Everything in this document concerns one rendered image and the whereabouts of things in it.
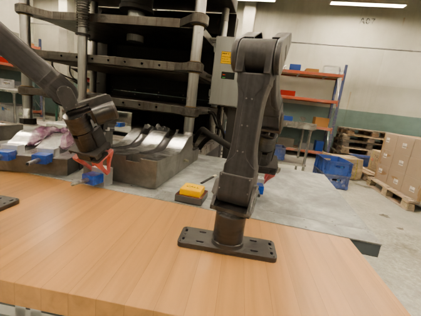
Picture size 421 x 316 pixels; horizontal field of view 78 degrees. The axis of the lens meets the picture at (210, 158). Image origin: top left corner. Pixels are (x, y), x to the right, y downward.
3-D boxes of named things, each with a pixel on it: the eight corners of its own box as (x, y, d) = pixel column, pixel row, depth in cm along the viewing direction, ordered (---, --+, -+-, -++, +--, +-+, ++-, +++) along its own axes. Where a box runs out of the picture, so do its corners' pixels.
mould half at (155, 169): (155, 189, 81) (158, 147, 78) (83, 175, 86) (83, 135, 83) (197, 159, 129) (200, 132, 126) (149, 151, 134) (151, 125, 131)
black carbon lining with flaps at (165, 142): (148, 160, 87) (150, 133, 85) (105, 153, 90) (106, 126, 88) (181, 146, 120) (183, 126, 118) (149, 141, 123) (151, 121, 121)
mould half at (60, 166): (67, 175, 83) (67, 142, 81) (-20, 168, 81) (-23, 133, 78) (112, 147, 132) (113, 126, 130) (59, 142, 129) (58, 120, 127)
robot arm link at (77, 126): (95, 123, 73) (86, 101, 69) (101, 131, 70) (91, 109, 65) (69, 131, 71) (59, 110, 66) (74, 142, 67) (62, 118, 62)
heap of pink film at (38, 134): (72, 150, 93) (72, 128, 92) (19, 145, 91) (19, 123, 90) (97, 139, 118) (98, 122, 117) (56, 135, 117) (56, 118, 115)
